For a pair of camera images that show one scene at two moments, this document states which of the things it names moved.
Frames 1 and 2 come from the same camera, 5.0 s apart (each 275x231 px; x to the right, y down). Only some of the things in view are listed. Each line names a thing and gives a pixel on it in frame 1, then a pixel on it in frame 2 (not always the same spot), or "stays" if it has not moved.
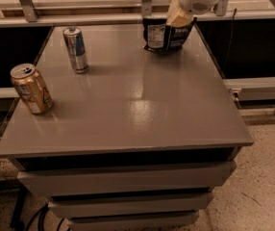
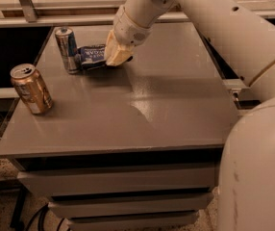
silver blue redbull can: x=74 y=39 → x=66 y=42
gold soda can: x=32 y=88 stays
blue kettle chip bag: x=162 y=37 → x=91 y=57
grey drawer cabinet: x=139 y=141 stays
